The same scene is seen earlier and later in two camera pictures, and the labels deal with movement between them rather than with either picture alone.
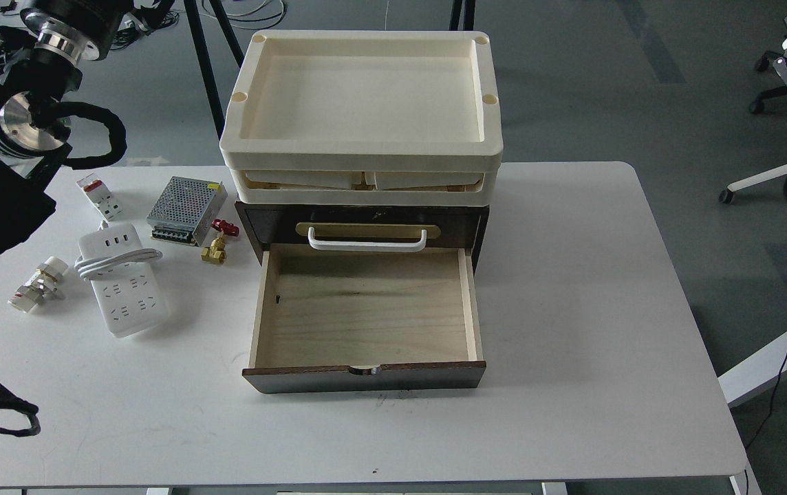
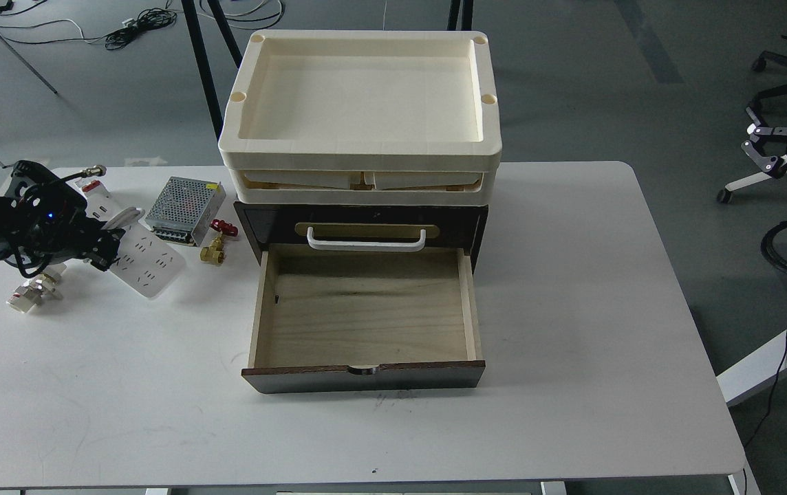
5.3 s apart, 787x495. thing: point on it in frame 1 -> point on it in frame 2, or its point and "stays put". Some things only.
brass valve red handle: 216,252 stays put
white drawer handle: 367,247 stays put
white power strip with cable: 113,258 -> 144,263
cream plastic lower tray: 365,188 stays put
